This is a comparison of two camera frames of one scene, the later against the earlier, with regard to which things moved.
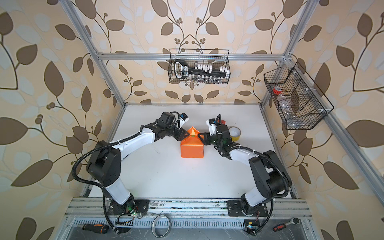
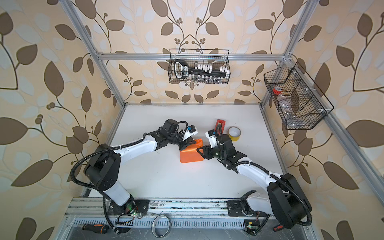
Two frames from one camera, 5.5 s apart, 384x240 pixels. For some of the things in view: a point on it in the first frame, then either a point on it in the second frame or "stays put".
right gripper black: [206, 137] -> [207, 150]
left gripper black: [181, 135] -> [186, 142]
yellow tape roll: [235, 133] stays put
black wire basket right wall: [300, 103] stays put
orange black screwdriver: [97, 228] stays put
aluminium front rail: [289, 208] stays put
